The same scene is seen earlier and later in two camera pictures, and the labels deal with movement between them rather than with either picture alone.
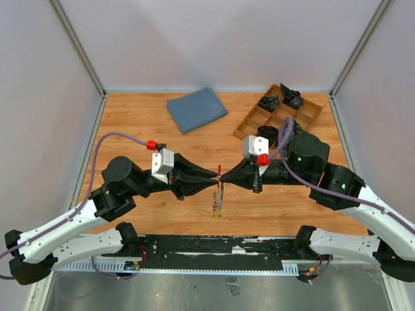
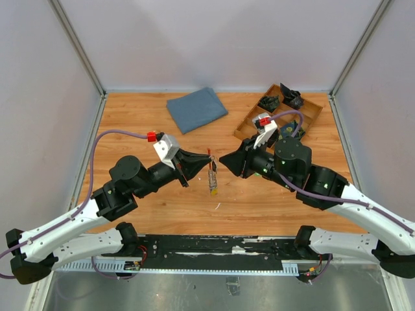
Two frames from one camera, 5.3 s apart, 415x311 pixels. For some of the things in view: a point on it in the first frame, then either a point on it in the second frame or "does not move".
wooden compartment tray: [271, 111] does not move
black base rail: [213, 252] does not move
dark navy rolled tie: [293, 98] does not move
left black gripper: [183, 166] -> [189, 164]
